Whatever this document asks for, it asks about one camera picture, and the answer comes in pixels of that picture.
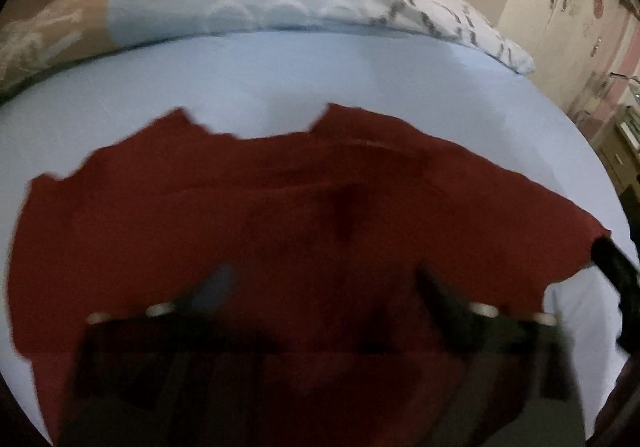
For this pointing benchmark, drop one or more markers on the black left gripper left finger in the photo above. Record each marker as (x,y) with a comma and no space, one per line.
(176,375)

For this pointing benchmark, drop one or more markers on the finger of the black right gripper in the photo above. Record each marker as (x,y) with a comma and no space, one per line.
(624,277)

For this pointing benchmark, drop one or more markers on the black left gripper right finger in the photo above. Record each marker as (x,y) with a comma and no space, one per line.
(518,388)

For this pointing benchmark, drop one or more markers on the dark red knitted sweater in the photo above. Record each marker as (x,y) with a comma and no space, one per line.
(325,230)

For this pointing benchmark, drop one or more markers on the wooden bedside shelf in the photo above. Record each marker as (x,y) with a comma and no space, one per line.
(617,138)

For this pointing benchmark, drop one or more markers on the white wardrobe with flower decals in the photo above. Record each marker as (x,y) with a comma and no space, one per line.
(571,41)

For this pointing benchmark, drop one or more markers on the patterned blue beige pillow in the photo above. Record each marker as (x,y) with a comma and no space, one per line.
(71,31)

